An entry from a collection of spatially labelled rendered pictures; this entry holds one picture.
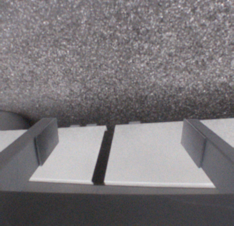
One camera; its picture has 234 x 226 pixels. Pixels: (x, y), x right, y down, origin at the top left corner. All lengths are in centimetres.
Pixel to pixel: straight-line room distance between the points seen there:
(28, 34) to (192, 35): 69
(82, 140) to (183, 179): 32
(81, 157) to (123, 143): 13
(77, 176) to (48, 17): 62
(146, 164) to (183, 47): 50
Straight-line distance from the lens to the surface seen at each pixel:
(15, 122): 110
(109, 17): 73
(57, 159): 57
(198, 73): 83
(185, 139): 17
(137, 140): 52
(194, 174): 45
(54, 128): 16
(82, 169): 51
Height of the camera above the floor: 70
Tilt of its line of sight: 49 degrees down
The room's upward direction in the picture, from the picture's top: 168 degrees counter-clockwise
